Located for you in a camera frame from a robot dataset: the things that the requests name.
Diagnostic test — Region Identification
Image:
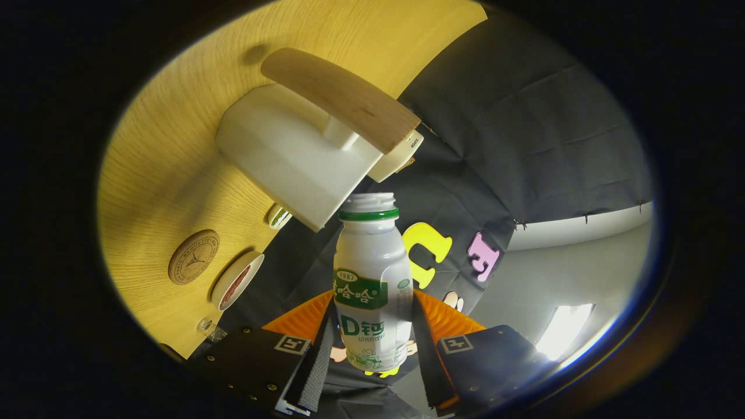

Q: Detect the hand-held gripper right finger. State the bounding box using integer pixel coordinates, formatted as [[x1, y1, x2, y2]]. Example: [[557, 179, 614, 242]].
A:
[[410, 289, 554, 415]]

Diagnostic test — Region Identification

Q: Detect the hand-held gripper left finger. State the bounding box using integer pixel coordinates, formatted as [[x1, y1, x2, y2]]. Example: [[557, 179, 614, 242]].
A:
[[186, 289, 339, 417]]

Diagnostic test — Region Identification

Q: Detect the white juice bottle green label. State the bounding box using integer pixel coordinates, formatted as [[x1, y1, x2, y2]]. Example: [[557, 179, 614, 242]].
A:
[[333, 192, 415, 373]]

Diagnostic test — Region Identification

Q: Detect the round cork coaster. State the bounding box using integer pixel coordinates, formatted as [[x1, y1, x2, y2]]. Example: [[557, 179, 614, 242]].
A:
[[168, 229, 221, 286]]

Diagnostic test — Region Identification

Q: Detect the white cup with wooden handle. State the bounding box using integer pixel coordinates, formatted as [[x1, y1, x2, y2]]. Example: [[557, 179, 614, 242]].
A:
[[214, 47, 422, 233]]

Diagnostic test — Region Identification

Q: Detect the clear water bottle green label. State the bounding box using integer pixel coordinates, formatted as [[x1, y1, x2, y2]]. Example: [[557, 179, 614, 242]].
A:
[[197, 317, 229, 344]]

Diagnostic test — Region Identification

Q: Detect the red meat patty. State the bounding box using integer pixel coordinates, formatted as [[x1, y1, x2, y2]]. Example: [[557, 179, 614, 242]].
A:
[[222, 265, 252, 303]]

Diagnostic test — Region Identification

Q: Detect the white round plate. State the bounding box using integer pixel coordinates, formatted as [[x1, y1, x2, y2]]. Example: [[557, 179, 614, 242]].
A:
[[211, 251, 265, 312]]

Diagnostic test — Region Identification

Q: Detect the bright ceiling light panel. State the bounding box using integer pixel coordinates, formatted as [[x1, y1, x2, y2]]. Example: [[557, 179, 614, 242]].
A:
[[535, 303, 594, 361]]

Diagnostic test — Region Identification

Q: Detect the divided white dish with beans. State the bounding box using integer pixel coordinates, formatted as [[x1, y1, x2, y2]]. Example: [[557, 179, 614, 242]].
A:
[[268, 203, 293, 230]]

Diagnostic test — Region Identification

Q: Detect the cream toaster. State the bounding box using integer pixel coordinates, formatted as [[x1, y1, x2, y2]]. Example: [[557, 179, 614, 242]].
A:
[[367, 129, 425, 183]]

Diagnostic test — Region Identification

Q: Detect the wooden table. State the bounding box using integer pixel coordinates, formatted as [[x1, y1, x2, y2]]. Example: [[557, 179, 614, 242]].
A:
[[96, 0, 488, 360]]

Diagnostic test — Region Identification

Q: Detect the black backdrop cloth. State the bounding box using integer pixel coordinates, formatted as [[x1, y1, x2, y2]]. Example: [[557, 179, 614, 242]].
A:
[[215, 6, 655, 419]]

